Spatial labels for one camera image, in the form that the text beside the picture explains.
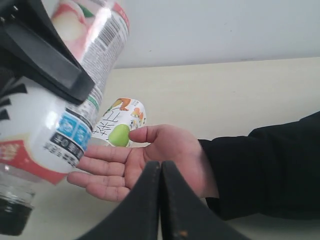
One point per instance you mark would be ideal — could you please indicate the pink peach drink bottle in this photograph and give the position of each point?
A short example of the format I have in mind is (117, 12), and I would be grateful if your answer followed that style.
(42, 136)

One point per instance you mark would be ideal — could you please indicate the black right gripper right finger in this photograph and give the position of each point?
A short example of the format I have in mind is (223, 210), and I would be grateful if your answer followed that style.
(184, 216)

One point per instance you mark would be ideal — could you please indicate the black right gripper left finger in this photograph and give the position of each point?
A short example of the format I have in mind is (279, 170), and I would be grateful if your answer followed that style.
(137, 216)

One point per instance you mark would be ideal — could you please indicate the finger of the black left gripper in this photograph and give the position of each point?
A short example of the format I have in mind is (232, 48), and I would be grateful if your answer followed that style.
(31, 47)

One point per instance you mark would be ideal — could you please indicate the person's open hand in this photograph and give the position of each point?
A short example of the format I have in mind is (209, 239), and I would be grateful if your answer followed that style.
(109, 173)

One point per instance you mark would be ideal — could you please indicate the small fruit label bottle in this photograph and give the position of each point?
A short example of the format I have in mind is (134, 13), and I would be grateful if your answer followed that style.
(125, 115)

